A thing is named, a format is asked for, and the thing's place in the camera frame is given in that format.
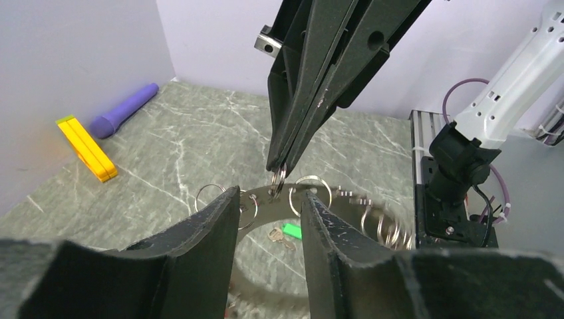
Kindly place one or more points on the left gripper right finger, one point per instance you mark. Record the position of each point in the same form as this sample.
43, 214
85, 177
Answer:
454, 283

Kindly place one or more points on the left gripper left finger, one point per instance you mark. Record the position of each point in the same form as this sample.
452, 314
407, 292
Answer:
181, 272

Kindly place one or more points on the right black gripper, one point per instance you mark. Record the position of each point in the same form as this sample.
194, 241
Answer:
325, 53

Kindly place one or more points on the key with green tag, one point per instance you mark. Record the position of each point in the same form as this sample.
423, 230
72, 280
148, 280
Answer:
280, 234

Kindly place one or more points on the metal disc with keyrings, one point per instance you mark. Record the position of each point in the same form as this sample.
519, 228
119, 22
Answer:
339, 229

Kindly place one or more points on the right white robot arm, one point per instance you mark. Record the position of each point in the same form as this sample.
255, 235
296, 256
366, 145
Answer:
530, 70

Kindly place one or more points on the yellow block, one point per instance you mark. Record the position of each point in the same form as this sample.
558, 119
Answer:
87, 150

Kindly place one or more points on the purple microphone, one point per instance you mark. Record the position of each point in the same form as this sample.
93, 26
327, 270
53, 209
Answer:
107, 124

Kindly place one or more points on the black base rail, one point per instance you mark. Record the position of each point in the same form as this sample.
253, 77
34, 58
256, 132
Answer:
446, 166

